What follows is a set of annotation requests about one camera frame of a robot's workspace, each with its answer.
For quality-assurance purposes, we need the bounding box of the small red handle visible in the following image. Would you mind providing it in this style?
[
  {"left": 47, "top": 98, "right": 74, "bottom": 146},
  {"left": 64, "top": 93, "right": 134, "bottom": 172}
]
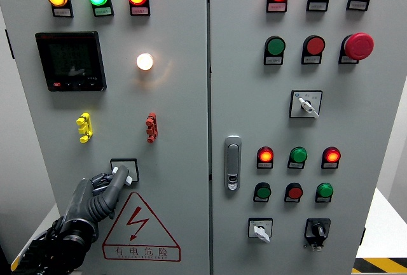
[{"left": 145, "top": 112, "right": 158, "bottom": 145}]

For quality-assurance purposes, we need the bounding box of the large turn switch white handle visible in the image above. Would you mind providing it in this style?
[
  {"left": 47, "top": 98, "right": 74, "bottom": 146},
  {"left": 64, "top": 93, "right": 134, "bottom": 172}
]
[{"left": 289, "top": 89, "right": 324, "bottom": 120}]

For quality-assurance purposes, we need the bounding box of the grey door with display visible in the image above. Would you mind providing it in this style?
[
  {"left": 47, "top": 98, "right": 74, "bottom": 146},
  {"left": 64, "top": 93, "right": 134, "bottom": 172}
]
[{"left": 0, "top": 0, "right": 211, "bottom": 275}]

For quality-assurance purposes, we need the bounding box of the small green push button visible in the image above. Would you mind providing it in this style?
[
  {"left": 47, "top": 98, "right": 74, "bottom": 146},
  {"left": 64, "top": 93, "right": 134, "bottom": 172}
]
[{"left": 254, "top": 182, "right": 272, "bottom": 200}]

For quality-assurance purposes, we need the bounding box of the small red push button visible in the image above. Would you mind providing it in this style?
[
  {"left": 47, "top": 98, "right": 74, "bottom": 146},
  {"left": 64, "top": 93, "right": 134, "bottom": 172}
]
[{"left": 286, "top": 183, "right": 304, "bottom": 201}]

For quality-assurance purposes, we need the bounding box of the red warning triangle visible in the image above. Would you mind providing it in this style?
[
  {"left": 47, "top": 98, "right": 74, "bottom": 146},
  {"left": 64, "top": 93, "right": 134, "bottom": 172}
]
[{"left": 102, "top": 192, "right": 182, "bottom": 263}]

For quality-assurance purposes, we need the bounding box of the small red lit lamp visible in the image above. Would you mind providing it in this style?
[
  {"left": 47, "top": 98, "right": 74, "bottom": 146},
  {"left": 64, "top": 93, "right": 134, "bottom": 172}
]
[
  {"left": 257, "top": 146, "right": 275, "bottom": 164},
  {"left": 322, "top": 146, "right": 341, "bottom": 164}
]

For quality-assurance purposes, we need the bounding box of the plain turn switch white handle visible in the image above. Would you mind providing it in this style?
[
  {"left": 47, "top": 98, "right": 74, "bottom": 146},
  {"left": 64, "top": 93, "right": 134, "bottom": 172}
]
[{"left": 110, "top": 158, "right": 140, "bottom": 187}]

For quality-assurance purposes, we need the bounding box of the small green lamp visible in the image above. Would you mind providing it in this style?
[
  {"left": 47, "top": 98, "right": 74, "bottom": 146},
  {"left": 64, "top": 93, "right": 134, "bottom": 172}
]
[
  {"left": 289, "top": 146, "right": 308, "bottom": 164},
  {"left": 316, "top": 182, "right": 335, "bottom": 199}
]

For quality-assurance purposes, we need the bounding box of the large green push button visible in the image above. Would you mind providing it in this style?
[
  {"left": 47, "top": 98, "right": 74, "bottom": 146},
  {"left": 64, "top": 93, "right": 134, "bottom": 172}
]
[{"left": 265, "top": 35, "right": 287, "bottom": 57}]

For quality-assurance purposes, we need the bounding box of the small yellow handle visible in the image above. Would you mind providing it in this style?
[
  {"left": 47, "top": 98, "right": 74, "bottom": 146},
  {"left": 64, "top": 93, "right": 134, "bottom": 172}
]
[{"left": 76, "top": 112, "right": 93, "bottom": 145}]

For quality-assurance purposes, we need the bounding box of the large red push button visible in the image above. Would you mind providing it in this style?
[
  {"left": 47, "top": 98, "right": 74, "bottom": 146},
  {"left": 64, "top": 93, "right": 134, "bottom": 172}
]
[{"left": 303, "top": 34, "right": 326, "bottom": 57}]

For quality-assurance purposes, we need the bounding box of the small white lamp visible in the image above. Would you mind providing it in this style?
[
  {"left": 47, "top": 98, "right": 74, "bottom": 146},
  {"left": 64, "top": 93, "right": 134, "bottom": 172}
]
[{"left": 136, "top": 52, "right": 155, "bottom": 72}]

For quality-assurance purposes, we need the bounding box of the grey door with lock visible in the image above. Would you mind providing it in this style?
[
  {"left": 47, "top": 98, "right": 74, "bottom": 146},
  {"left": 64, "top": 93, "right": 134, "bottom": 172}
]
[{"left": 208, "top": 0, "right": 407, "bottom": 275}]

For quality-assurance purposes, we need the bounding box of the large red stop button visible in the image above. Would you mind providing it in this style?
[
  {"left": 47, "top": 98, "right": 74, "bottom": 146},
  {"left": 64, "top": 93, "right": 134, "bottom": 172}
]
[{"left": 343, "top": 32, "right": 375, "bottom": 61}]

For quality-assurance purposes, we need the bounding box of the small turn switch white handle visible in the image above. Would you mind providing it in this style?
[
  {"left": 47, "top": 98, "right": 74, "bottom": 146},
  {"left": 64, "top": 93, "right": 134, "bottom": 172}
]
[{"left": 247, "top": 217, "right": 273, "bottom": 244}]

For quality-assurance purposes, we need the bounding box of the black display meter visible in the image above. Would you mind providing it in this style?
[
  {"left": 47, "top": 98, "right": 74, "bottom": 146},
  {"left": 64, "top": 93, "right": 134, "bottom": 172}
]
[{"left": 35, "top": 31, "right": 107, "bottom": 92}]

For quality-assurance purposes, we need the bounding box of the silver door lock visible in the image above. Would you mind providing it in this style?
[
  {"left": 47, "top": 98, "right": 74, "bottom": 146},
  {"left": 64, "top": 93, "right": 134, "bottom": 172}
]
[{"left": 224, "top": 135, "right": 243, "bottom": 193}]

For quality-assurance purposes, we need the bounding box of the turn switch black handle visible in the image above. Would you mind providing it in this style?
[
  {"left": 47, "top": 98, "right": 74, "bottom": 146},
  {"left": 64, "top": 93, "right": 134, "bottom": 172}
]
[{"left": 303, "top": 218, "right": 331, "bottom": 252}]

